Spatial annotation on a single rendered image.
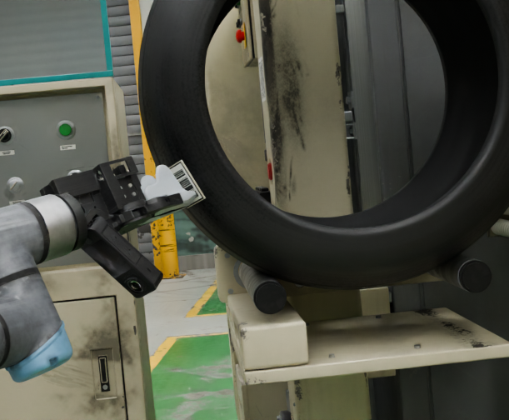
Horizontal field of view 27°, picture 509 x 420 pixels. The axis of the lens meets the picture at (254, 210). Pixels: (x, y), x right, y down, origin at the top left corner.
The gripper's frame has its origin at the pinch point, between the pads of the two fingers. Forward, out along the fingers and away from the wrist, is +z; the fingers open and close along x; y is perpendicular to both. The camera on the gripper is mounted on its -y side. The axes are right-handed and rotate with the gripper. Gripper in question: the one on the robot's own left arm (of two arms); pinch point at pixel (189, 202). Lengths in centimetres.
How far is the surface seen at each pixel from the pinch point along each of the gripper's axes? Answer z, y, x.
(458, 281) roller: 24.8, -24.4, -15.6
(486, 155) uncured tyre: 29.8, -10.6, -25.0
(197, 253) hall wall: 587, 73, 699
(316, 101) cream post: 42.6, 11.5, 8.9
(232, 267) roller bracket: 25.0, -8.1, 25.5
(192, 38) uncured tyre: 4.1, 19.0, -9.0
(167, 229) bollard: 532, 99, 660
